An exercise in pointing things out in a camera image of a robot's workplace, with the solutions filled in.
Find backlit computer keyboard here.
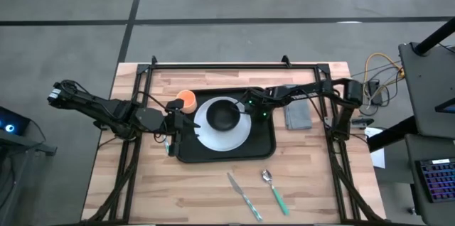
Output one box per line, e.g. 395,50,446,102
414,157,455,205

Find white paper sheet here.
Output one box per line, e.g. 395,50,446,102
365,127,387,169

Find computer with blue light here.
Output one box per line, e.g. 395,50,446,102
0,107,31,136

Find black slanted pole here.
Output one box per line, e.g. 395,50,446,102
413,17,455,56

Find grey metal stand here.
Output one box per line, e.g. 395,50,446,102
0,129,58,226

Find black power box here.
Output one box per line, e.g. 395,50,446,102
365,79,384,107

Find black metal table frame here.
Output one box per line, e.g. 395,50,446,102
81,61,388,225

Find black bowl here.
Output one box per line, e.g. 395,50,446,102
205,98,241,132

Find yellow cable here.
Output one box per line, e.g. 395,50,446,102
363,52,405,101

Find monitor with blue edge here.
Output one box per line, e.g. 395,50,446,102
434,97,455,114

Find black support beam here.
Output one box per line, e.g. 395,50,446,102
367,115,417,153

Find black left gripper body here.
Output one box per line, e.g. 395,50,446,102
164,98,186,135

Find black desk top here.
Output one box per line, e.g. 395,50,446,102
397,42,455,139

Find grey napkin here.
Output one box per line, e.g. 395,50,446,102
283,84,314,131

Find spoon green handle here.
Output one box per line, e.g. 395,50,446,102
261,169,291,216

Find knife teal white handle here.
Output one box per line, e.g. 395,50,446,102
226,171,263,222

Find black keyboard desk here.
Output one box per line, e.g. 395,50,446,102
404,133,455,226

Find white round plate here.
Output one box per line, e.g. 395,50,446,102
193,96,252,153

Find orange cup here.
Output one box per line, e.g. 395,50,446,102
175,89,198,114

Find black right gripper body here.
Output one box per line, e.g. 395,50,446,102
243,87,277,122

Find black plastic tray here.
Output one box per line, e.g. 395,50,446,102
173,86,277,165

